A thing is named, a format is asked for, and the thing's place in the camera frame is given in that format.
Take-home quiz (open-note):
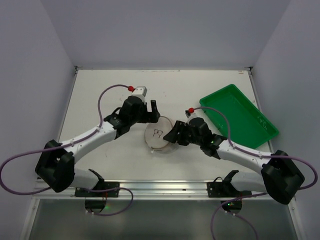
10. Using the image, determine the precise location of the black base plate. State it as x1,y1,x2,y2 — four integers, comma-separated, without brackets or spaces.
74,181,120,198
206,181,252,198

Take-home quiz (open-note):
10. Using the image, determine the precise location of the green plastic tray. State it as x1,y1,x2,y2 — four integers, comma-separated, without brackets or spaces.
199,84,279,149

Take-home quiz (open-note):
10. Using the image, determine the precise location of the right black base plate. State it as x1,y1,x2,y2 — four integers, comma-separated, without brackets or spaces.
206,181,252,198

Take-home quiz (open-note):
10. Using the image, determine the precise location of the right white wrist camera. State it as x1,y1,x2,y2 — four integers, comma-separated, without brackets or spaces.
185,107,198,120

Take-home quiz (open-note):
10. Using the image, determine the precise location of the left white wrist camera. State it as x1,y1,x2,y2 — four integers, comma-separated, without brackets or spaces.
131,86,148,99

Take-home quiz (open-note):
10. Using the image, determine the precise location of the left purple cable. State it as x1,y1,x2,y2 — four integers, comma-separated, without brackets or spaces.
0,84,136,195

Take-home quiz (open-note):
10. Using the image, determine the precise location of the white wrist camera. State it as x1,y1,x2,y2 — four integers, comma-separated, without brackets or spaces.
185,107,198,120
131,86,148,99

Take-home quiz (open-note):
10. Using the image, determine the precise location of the white mesh laundry bag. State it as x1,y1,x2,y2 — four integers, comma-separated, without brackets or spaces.
144,116,179,154

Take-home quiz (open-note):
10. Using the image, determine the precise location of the aluminium mounting rail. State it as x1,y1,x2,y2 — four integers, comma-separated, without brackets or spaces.
32,177,296,201

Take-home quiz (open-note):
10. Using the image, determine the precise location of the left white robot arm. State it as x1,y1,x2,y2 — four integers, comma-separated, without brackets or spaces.
35,96,160,193

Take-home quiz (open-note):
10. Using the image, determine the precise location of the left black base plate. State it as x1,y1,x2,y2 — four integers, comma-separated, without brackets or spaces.
74,181,120,198

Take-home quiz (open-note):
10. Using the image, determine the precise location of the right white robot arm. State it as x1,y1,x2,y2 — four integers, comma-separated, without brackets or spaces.
163,117,305,205

